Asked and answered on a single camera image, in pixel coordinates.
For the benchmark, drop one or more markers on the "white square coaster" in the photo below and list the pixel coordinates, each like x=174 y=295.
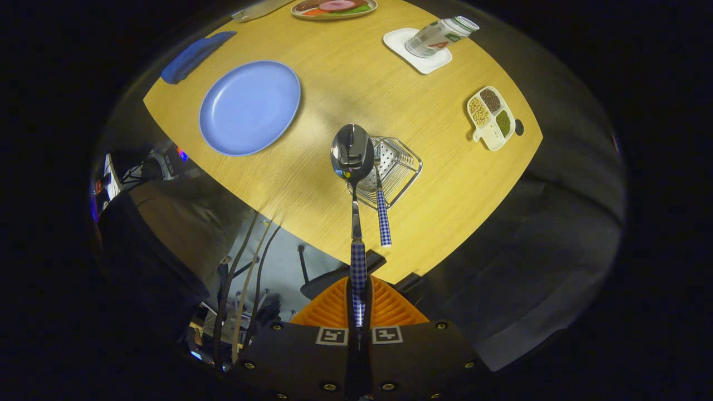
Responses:
x=429 y=64

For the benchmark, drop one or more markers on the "blue round plate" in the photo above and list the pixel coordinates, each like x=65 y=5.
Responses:
x=250 y=106

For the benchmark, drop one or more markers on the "brown meat piece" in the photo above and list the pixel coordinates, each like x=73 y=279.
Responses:
x=306 y=6

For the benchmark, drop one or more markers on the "oval food plate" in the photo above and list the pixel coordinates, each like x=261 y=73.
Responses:
x=334 y=15

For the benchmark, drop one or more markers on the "black office chair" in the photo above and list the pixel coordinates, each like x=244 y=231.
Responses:
x=328 y=281

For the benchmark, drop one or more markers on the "person's beige trousers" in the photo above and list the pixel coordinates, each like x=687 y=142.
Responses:
x=189 y=223

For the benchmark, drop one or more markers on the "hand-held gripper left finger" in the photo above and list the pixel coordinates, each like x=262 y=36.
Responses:
x=301 y=356

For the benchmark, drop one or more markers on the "divided dish with beans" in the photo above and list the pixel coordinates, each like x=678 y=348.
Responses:
x=493 y=136

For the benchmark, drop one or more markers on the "green lettuce leaf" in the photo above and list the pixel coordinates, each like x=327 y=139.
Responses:
x=361 y=9

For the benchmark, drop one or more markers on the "white toaster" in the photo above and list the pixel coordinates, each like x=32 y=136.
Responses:
x=262 y=10

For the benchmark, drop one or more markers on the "orange carrot slice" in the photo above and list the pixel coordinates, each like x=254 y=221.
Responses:
x=316 y=11

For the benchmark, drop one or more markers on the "white drink bottle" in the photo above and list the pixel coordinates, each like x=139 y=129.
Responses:
x=437 y=36

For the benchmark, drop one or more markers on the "blue towel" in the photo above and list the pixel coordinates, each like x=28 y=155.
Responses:
x=195 y=55

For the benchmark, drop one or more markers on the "pink ham slice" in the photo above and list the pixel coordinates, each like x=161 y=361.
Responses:
x=337 y=5

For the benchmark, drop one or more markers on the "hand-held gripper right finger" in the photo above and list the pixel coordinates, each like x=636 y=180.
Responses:
x=418 y=356

